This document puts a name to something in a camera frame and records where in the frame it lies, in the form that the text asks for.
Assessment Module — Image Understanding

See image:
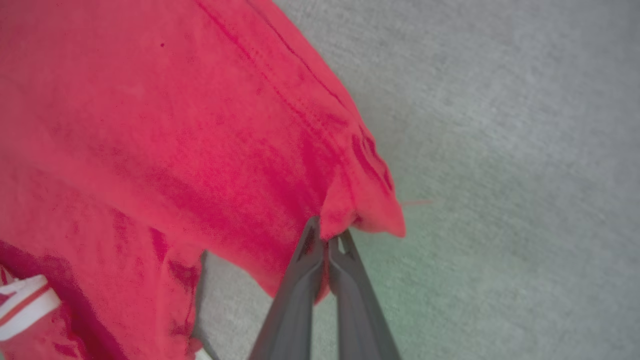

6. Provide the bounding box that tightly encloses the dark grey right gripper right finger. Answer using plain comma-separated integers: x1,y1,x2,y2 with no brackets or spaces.
327,229,404,360

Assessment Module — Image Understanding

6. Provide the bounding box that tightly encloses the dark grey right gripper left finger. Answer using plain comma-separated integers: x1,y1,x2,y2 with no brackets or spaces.
248,215,327,360

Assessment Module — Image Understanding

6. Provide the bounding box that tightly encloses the red and white striped garment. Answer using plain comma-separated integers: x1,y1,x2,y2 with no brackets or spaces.
0,0,407,360

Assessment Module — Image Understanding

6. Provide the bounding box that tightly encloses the grey fabric sofa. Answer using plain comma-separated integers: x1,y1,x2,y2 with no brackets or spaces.
192,0,640,360

